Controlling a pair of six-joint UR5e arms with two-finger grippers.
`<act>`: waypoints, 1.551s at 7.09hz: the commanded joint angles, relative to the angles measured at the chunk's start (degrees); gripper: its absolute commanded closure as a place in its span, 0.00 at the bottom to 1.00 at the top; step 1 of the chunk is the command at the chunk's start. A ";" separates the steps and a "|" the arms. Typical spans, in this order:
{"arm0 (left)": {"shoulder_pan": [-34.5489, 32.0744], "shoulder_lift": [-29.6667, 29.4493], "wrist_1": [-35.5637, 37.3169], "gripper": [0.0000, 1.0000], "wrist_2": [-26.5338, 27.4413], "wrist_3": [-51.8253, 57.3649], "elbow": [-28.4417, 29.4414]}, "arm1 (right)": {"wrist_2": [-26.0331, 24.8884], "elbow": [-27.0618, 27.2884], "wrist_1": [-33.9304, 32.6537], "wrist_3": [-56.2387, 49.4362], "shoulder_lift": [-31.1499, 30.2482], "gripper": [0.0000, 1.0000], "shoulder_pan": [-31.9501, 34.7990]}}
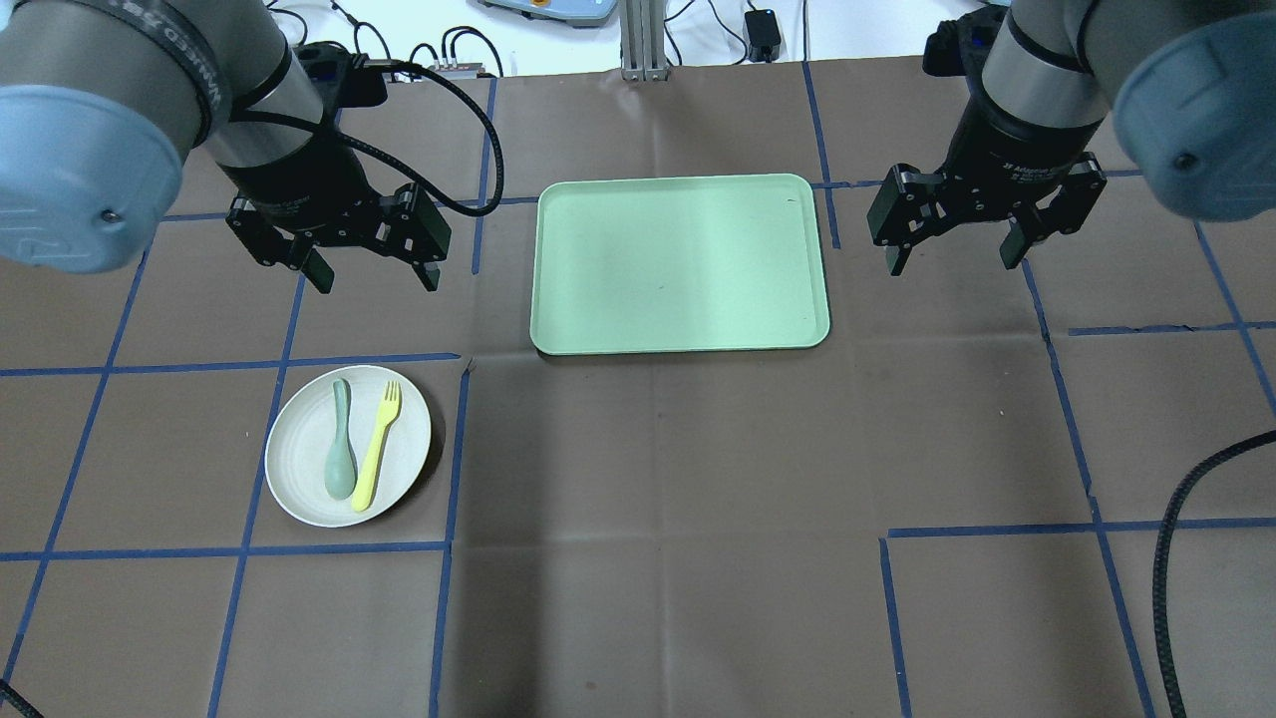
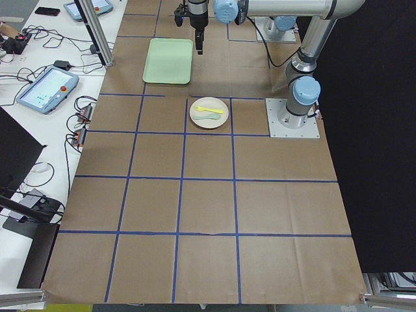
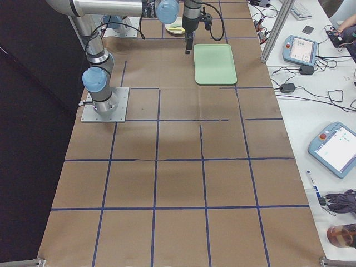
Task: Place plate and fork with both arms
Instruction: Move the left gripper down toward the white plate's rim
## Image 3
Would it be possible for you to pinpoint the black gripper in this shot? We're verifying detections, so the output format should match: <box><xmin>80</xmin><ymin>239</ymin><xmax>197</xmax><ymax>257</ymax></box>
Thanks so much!
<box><xmin>183</xmin><ymin>7</ymin><xmax>212</xmax><ymax>54</ymax></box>

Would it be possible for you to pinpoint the yellow plastic fork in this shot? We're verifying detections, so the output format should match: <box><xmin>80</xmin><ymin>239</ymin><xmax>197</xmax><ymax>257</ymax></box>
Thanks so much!
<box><xmin>167</xmin><ymin>26</ymin><xmax>185</xmax><ymax>32</ymax></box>

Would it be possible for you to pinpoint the white round plate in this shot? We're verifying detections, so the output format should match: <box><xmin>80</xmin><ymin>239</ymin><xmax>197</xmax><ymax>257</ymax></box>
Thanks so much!
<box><xmin>165</xmin><ymin>23</ymin><xmax>185</xmax><ymax>35</ymax></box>

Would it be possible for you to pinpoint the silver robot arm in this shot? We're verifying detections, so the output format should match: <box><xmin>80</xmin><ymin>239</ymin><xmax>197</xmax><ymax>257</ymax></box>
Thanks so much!
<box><xmin>48</xmin><ymin>1</ymin><xmax>179</xmax><ymax>116</ymax></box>
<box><xmin>101</xmin><ymin>15</ymin><xmax>127</xmax><ymax>32</ymax></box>

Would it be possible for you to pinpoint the grey-green plastic spoon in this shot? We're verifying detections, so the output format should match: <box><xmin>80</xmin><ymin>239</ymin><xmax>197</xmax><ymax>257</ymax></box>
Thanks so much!
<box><xmin>166</xmin><ymin>24</ymin><xmax>182</xmax><ymax>31</ymax></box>

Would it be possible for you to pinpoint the light green tray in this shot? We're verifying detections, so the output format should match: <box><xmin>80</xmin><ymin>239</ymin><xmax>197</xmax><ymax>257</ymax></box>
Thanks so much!
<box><xmin>194</xmin><ymin>44</ymin><xmax>238</xmax><ymax>85</ymax></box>

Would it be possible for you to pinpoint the black power adapter near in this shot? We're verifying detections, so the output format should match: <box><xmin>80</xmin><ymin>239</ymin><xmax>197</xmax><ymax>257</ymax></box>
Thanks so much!
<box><xmin>280</xmin><ymin>83</ymin><xmax>296</xmax><ymax>93</ymax></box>

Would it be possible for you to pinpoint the black power adapter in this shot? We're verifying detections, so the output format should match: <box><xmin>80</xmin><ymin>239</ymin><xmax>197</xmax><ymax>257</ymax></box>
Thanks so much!
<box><xmin>280</xmin><ymin>83</ymin><xmax>296</xmax><ymax>93</ymax></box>
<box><xmin>299</xmin><ymin>66</ymin><xmax>315</xmax><ymax>76</ymax></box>

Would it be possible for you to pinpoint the far blue teach pendant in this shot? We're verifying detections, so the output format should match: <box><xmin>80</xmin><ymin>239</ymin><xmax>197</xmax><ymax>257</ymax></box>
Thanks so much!
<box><xmin>283</xmin><ymin>35</ymin><xmax>318</xmax><ymax>67</ymax></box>

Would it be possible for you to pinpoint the blue teach pendant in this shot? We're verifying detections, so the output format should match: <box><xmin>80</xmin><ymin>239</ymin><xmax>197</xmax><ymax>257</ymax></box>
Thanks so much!
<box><xmin>283</xmin><ymin>35</ymin><xmax>318</xmax><ymax>67</ymax></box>
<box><xmin>308</xmin><ymin>121</ymin><xmax>355</xmax><ymax>179</ymax></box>

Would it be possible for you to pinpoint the white keyboard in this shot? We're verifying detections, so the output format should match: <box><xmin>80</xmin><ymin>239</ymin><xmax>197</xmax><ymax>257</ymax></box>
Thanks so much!
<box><xmin>290</xmin><ymin>1</ymin><xmax>312</xmax><ymax>21</ymax></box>

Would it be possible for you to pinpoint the black power adapter far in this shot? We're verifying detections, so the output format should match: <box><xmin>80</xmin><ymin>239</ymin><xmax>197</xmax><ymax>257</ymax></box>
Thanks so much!
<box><xmin>299</xmin><ymin>66</ymin><xmax>315</xmax><ymax>76</ymax></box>

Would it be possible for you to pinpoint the black square pad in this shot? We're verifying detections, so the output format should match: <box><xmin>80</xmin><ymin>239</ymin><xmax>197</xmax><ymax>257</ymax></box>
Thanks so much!
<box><xmin>302</xmin><ymin>26</ymin><xmax>314</xmax><ymax>34</ymax></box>

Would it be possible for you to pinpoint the brown paper table cover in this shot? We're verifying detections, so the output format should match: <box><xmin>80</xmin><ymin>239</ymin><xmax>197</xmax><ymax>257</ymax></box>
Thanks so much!
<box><xmin>38</xmin><ymin>1</ymin><xmax>323</xmax><ymax>266</ymax></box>

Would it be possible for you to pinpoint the near blue teach pendant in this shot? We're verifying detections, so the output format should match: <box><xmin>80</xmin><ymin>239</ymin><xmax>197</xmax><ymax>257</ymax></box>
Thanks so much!
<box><xmin>308</xmin><ymin>121</ymin><xmax>355</xmax><ymax>179</ymax></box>

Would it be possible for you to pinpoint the dark folded umbrella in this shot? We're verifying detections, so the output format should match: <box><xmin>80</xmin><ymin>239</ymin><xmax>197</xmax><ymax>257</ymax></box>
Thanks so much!
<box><xmin>318</xmin><ymin>189</ymin><xmax>355</xmax><ymax>214</ymax></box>

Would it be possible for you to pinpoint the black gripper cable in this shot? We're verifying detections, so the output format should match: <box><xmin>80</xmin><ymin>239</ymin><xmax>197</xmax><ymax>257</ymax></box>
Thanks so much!
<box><xmin>201</xmin><ymin>5</ymin><xmax>226</xmax><ymax>42</ymax></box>

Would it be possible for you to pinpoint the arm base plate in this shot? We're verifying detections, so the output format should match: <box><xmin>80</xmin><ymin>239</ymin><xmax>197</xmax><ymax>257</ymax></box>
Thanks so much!
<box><xmin>81</xmin><ymin>87</ymin><xmax>130</xmax><ymax>123</ymax></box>
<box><xmin>104</xmin><ymin>16</ymin><xmax>140</xmax><ymax>38</ymax></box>

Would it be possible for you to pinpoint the aluminium frame post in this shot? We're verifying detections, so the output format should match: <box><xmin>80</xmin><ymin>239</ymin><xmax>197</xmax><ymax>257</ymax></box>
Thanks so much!
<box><xmin>260</xmin><ymin>0</ymin><xmax>295</xmax><ymax>63</ymax></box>

